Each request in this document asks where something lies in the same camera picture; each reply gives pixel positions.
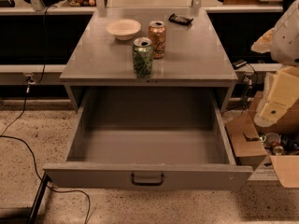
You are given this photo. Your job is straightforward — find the black floor cable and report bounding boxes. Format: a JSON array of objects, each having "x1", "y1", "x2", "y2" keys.
[{"x1": 0, "y1": 5, "x2": 92, "y2": 224}]

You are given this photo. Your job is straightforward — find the orange soda can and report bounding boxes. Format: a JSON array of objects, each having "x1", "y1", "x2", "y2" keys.
[{"x1": 148, "y1": 21, "x2": 166, "y2": 59}]

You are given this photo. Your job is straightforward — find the green soda can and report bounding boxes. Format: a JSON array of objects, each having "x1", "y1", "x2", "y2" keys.
[{"x1": 133, "y1": 37, "x2": 153, "y2": 77}]

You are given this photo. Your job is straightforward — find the black snack bar wrapper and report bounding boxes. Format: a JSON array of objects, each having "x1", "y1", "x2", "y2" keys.
[{"x1": 168, "y1": 14, "x2": 193, "y2": 26}]

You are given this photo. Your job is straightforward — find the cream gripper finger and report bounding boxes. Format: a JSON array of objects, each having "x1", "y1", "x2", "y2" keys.
[
  {"x1": 254, "y1": 65, "x2": 299, "y2": 127},
  {"x1": 251, "y1": 28, "x2": 274, "y2": 54}
]

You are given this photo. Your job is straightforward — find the black metal floor bar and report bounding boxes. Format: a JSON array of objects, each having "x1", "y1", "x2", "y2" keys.
[{"x1": 26, "y1": 174, "x2": 50, "y2": 224}]

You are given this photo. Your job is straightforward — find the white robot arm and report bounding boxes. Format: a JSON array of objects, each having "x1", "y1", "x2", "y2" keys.
[{"x1": 251, "y1": 0, "x2": 299, "y2": 127}]

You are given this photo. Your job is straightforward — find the white paper bowl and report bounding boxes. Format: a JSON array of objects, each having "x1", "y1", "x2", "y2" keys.
[{"x1": 107, "y1": 19, "x2": 141, "y2": 41}]

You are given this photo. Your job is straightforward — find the cardboard box with cans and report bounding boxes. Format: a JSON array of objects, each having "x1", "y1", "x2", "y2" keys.
[{"x1": 225, "y1": 91, "x2": 299, "y2": 189}]

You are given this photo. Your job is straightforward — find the black drawer handle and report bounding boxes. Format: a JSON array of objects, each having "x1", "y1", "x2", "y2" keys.
[{"x1": 131, "y1": 174, "x2": 164, "y2": 187}]

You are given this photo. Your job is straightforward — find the small black device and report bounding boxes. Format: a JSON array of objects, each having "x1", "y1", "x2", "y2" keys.
[{"x1": 232, "y1": 60, "x2": 247, "y2": 70}]

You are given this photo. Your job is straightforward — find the grey metal cabinet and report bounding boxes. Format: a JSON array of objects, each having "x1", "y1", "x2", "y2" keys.
[{"x1": 60, "y1": 8, "x2": 236, "y2": 108}]

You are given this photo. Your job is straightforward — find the open grey top drawer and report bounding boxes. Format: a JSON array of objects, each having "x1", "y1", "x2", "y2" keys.
[{"x1": 44, "y1": 87, "x2": 252, "y2": 190}]

